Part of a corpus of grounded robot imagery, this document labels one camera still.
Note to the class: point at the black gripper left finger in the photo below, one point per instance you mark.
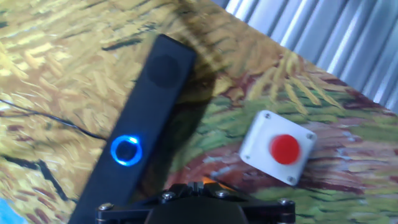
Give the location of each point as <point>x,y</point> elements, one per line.
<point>124,214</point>

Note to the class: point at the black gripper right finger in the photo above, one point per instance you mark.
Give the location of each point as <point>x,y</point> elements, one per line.
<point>270,214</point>

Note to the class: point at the blue-lit speaker volume knob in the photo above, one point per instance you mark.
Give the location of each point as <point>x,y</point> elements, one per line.
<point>126,151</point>

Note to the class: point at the black speaker bar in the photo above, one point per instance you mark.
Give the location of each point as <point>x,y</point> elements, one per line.
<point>149,102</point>

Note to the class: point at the grey box large red button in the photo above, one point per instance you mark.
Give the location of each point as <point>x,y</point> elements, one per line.
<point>261,146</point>

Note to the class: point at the orange box red mushroom button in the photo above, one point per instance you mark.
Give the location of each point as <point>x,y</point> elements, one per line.
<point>209,180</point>

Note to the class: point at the painted blue yellow tablecloth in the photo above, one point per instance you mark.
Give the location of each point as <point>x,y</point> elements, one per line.
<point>62,77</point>

